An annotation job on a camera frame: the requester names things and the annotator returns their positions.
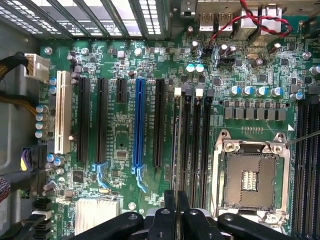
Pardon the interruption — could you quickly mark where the silver finned heatsink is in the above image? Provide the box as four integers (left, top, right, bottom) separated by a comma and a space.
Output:
74, 198, 119, 236

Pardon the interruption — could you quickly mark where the white PCI expansion slot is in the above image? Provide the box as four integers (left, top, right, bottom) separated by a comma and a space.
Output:
54, 70, 73, 155

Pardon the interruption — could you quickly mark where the black SATA cable plug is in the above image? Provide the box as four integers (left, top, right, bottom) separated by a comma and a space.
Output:
14, 198, 53, 240

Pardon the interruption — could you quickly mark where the white power connector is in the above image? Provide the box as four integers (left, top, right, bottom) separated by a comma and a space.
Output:
23, 53, 50, 83

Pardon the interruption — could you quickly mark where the green motherboard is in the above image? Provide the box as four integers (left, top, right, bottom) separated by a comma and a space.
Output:
37, 13, 320, 240

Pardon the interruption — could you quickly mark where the black purple yellow connector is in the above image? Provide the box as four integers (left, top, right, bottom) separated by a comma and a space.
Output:
20, 144, 48, 173

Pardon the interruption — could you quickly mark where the red and black twisted wire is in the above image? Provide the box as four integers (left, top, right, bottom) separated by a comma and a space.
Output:
207, 0, 293, 48

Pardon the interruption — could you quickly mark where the metal CPU socket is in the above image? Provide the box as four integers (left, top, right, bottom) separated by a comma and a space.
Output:
211, 129, 292, 229

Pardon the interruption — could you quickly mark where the black-latch RAM slot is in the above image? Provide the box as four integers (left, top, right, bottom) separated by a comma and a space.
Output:
202, 89, 214, 216
182, 84, 194, 198

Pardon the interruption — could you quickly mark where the silver rear port block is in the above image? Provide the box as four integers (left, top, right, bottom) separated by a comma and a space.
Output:
198, 6, 283, 41

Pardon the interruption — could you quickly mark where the dark RAM slot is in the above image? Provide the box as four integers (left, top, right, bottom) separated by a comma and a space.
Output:
311, 99, 320, 240
302, 98, 313, 238
292, 98, 304, 237

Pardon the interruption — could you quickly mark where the thin metal locking lever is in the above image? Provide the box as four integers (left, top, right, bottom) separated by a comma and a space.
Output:
286, 131, 320, 146

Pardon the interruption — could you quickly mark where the blue expansion slot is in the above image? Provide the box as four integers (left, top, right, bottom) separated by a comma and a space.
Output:
131, 78, 147, 169

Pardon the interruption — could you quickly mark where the grey metal PC case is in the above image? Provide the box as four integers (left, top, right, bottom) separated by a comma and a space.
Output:
0, 0, 320, 240

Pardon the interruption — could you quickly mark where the long black expansion slot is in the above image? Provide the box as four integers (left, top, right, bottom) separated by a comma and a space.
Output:
152, 78, 166, 168
76, 76, 91, 163
95, 77, 110, 164

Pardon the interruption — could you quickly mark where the black yellow braided cable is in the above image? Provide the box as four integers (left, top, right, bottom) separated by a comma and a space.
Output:
0, 51, 39, 118

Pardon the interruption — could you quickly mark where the short black expansion slot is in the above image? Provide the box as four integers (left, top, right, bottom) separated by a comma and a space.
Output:
115, 78, 128, 104

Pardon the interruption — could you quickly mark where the black mesh sleeved cable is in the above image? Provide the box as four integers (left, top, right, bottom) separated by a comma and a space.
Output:
0, 176, 12, 204

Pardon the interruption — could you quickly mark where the white-latch RAM slot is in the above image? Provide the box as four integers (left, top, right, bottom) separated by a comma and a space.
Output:
171, 87, 184, 192
192, 86, 204, 210

